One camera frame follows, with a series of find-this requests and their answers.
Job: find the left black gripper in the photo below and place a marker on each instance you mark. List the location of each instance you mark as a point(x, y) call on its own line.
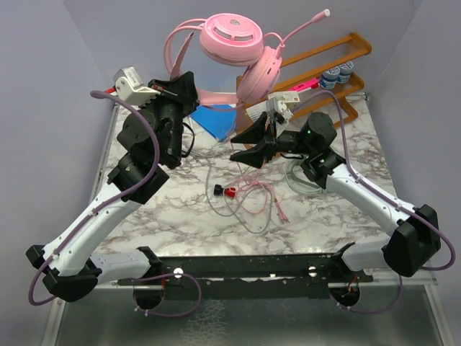
point(181, 91)

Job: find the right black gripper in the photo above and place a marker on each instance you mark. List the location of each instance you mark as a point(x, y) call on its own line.
point(256, 134)

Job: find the mint green headphones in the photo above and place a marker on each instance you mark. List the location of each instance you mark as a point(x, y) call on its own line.
point(299, 184)

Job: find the pink grey headphones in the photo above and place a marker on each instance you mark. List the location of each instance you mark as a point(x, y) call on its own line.
point(235, 40)

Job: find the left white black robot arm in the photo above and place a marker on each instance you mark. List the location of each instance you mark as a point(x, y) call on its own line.
point(68, 266)

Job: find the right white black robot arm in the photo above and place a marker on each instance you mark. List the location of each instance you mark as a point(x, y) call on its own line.
point(411, 232)

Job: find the blue notebook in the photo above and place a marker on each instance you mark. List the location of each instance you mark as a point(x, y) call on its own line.
point(219, 122)

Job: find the white green red box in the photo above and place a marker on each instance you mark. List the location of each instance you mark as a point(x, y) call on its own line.
point(290, 98)

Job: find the pink marker pen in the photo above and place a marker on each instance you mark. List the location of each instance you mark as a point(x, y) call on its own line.
point(307, 85)

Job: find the blue white jar left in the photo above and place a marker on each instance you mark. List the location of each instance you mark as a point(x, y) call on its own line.
point(329, 78)

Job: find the blue white jar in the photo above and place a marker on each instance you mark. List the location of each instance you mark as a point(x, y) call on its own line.
point(329, 78)
point(345, 71)

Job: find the blue white jar right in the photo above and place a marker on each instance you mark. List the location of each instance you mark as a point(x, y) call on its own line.
point(345, 71)

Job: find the wooden three-tier rack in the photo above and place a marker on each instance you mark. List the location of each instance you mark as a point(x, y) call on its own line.
point(334, 53)

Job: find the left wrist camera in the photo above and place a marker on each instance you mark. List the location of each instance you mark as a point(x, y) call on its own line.
point(129, 87)

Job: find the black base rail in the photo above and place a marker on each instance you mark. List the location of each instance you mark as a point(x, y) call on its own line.
point(263, 276)

